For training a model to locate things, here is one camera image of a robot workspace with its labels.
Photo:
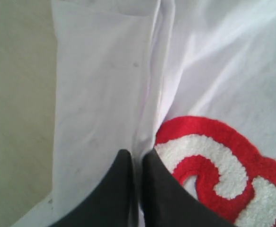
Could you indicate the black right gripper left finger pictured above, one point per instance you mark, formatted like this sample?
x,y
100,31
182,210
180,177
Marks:
x,y
109,203

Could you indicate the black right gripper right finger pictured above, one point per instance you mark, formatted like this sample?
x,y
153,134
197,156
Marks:
x,y
166,203

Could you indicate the white shirt with red print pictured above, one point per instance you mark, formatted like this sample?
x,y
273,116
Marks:
x,y
193,79

